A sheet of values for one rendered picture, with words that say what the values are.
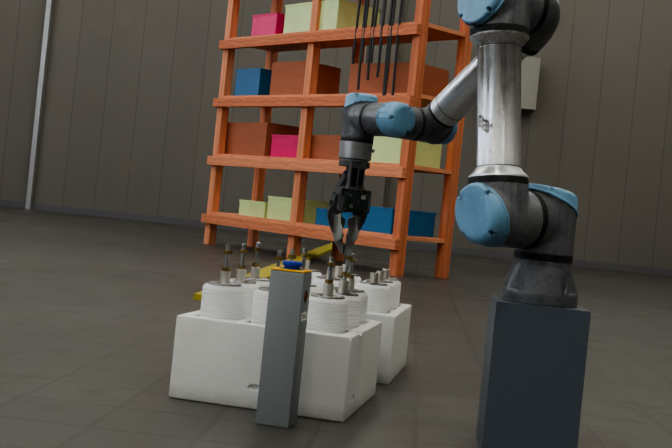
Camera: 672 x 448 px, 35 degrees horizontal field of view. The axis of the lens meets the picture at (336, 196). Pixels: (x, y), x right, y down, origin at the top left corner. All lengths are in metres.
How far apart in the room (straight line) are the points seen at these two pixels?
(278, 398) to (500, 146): 0.66
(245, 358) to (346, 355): 0.22
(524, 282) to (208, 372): 0.71
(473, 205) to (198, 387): 0.74
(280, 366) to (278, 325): 0.08
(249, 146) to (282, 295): 6.74
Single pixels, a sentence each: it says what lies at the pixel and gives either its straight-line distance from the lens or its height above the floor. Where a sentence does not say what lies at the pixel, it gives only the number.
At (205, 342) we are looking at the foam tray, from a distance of 2.34.
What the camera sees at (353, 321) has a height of 0.19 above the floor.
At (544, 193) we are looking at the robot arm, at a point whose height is 0.52.
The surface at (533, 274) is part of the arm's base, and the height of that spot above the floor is 0.36.
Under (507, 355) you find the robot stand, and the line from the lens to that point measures 2.10.
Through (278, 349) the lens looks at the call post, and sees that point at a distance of 2.16.
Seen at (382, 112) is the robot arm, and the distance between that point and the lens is 2.32.
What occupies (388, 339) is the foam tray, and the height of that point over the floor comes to 0.12.
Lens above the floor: 0.46
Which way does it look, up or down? level
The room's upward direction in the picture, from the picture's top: 6 degrees clockwise
